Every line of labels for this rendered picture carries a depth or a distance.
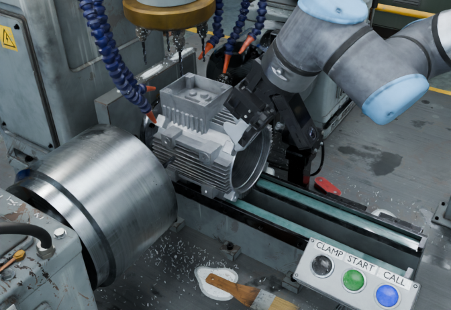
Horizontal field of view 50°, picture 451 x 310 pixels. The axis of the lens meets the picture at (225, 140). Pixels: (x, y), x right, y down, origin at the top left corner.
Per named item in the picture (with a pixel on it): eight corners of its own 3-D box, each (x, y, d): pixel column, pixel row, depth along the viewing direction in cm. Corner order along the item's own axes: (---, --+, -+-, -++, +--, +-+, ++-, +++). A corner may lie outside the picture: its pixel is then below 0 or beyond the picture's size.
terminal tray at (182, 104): (161, 119, 106) (158, 90, 102) (191, 99, 113) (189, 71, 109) (205, 137, 100) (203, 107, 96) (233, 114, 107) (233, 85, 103)
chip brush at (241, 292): (201, 286, 103) (201, 284, 102) (213, 270, 106) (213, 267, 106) (290, 328, 94) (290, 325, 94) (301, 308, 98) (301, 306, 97)
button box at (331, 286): (297, 282, 78) (290, 276, 74) (315, 243, 80) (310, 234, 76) (403, 335, 70) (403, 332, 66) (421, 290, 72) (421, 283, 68)
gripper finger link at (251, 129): (245, 133, 92) (266, 105, 86) (252, 139, 92) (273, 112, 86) (231, 145, 89) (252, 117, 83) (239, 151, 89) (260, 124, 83)
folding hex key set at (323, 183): (343, 198, 124) (343, 193, 123) (333, 203, 123) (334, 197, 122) (320, 180, 131) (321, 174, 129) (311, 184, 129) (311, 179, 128)
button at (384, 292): (373, 302, 70) (372, 300, 68) (381, 282, 70) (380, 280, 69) (394, 312, 68) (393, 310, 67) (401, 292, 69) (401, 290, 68)
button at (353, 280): (340, 286, 72) (339, 284, 71) (348, 268, 73) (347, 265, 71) (360, 295, 71) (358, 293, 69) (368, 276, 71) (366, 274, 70)
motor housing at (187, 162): (156, 184, 112) (146, 114, 101) (205, 143, 125) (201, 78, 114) (227, 217, 103) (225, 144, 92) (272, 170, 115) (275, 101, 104)
